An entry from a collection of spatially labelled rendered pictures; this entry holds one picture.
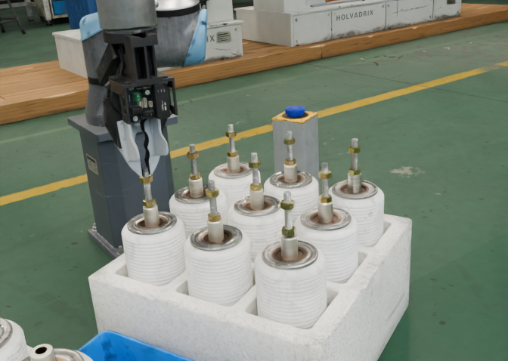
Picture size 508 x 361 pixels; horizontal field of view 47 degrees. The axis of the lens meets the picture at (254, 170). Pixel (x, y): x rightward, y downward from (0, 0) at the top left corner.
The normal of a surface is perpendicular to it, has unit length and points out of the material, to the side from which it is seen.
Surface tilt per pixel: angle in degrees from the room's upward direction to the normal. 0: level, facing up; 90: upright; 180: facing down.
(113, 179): 90
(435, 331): 0
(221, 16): 90
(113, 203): 90
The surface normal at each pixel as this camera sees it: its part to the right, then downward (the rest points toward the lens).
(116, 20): -0.23, 0.37
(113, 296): -0.50, 0.34
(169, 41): -0.03, 0.44
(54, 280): -0.06, -0.93
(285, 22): -0.81, 0.26
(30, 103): 0.58, 0.26
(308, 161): 0.86, 0.14
